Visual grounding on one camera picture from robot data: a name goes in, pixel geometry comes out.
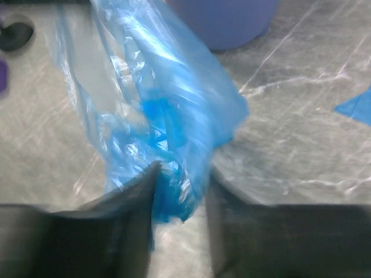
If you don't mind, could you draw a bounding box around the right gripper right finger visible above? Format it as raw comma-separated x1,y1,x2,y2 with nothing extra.
205,171,370,277

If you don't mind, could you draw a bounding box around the black microphone on stand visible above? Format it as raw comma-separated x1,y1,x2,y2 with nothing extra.
1,14,35,52

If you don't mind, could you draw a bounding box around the purple clear box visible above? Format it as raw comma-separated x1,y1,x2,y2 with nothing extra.
0,60,8,93

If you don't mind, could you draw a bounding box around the blue plastic trash bin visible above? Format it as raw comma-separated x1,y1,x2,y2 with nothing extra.
166,0,279,50

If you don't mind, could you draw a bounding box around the blue trash bag roll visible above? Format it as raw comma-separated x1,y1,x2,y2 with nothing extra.
334,87,371,126

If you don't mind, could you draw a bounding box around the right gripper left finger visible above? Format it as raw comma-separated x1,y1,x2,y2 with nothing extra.
1,162,161,277

